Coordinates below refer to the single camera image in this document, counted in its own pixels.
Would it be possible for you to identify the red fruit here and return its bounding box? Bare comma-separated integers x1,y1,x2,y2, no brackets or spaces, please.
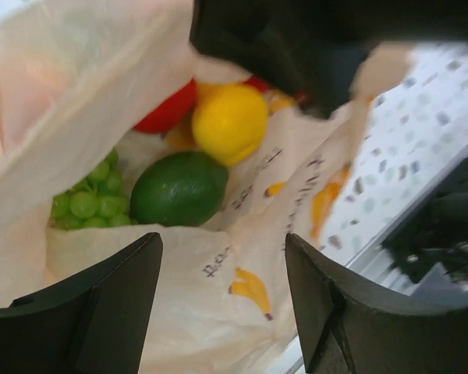
133,79,197,134

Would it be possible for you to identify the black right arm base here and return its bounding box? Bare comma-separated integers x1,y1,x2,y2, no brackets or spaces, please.
381,157,468,284

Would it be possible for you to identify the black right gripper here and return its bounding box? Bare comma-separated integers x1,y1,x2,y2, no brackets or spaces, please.
190,0,468,119

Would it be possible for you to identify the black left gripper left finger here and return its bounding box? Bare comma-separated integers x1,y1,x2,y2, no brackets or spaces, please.
0,233,163,373

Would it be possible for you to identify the orange translucent plastic bag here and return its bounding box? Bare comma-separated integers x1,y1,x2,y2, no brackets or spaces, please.
0,1,412,373

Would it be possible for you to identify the yellow lemon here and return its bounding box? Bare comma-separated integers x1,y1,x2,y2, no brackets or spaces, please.
191,83,269,167

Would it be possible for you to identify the green grape bunch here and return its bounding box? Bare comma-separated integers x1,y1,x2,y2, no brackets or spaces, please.
49,149,133,231

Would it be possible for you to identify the green lime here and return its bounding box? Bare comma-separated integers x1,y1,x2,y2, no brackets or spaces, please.
129,151,229,227

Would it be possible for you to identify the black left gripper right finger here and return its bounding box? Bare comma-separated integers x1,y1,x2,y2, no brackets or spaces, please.
285,234,468,373

